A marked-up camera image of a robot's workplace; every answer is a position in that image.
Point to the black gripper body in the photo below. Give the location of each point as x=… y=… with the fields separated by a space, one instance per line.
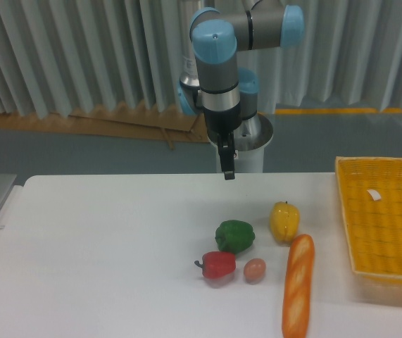
x=222 y=124

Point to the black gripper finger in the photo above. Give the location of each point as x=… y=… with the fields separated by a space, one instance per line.
x=226 y=152

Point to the green bell pepper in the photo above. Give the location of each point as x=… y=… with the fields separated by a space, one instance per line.
x=234 y=236

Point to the yellow bell pepper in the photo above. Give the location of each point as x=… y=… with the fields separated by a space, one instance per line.
x=284 y=221

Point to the red bell pepper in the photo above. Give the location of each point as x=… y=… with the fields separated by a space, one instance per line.
x=217 y=264

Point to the brown egg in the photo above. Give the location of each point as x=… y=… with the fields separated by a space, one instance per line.
x=254 y=270

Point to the orange baguette bread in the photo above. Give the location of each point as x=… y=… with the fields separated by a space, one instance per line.
x=297 y=287

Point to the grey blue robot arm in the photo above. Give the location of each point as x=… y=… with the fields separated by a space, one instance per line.
x=213 y=84

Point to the yellow woven basket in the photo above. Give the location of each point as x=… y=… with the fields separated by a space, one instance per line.
x=373 y=228

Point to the brown cardboard sheet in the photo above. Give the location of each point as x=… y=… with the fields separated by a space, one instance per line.
x=170 y=126

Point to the white paper label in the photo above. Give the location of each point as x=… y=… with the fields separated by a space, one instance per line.
x=375 y=195

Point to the grey pleated curtain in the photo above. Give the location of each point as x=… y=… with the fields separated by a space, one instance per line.
x=57 y=56

